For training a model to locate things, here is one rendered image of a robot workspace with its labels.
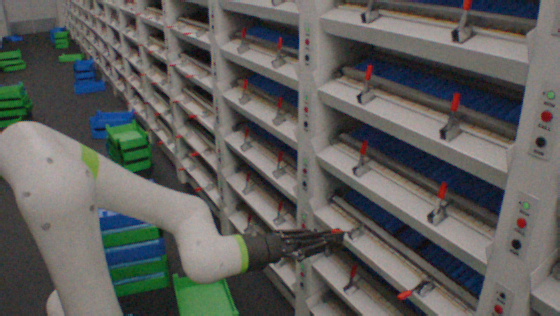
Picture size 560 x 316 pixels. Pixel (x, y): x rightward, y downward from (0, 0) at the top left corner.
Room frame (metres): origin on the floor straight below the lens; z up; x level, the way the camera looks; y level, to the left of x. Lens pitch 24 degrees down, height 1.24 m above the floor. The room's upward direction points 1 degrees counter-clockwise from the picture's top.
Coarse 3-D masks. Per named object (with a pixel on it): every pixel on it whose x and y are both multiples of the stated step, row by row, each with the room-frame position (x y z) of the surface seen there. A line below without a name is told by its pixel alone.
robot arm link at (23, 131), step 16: (16, 128) 0.75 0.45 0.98; (32, 128) 0.75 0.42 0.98; (48, 128) 0.79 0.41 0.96; (0, 144) 0.72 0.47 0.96; (16, 144) 0.70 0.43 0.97; (64, 144) 0.78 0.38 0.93; (80, 144) 0.82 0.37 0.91; (0, 160) 0.70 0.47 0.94; (80, 160) 0.78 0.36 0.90; (96, 160) 0.82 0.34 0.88; (96, 176) 0.80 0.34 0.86
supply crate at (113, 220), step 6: (150, 180) 1.70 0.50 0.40; (108, 210) 1.59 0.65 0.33; (102, 216) 1.46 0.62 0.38; (108, 216) 1.46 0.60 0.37; (114, 216) 1.47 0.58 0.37; (120, 216) 1.48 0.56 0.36; (126, 216) 1.48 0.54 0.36; (102, 222) 1.45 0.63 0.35; (108, 222) 1.46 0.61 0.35; (114, 222) 1.47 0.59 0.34; (120, 222) 1.48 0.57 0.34; (126, 222) 1.48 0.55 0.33; (132, 222) 1.49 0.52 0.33; (138, 222) 1.50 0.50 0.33; (144, 222) 1.51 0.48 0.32; (102, 228) 1.45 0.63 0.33; (108, 228) 1.46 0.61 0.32
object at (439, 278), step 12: (336, 204) 1.22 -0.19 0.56; (348, 204) 1.18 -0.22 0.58; (360, 216) 1.12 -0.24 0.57; (372, 228) 1.06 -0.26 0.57; (372, 240) 1.04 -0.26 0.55; (384, 240) 1.02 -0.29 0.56; (396, 240) 0.99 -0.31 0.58; (408, 252) 0.94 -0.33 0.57; (420, 264) 0.90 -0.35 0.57; (432, 276) 0.86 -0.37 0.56; (444, 276) 0.84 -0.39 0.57; (444, 288) 0.83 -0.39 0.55; (456, 288) 0.80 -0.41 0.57; (468, 300) 0.76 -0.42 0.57
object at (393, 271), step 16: (320, 192) 1.24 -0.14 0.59; (336, 192) 1.24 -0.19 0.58; (320, 208) 1.23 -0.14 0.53; (320, 224) 1.22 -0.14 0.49; (336, 224) 1.15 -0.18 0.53; (368, 240) 1.05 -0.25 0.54; (368, 256) 1.00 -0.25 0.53; (384, 256) 0.98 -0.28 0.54; (384, 272) 0.94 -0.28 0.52; (400, 272) 0.92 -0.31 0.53; (416, 272) 0.90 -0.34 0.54; (400, 288) 0.89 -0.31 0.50; (416, 304) 0.85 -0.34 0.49; (432, 304) 0.80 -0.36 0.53; (448, 304) 0.79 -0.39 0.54
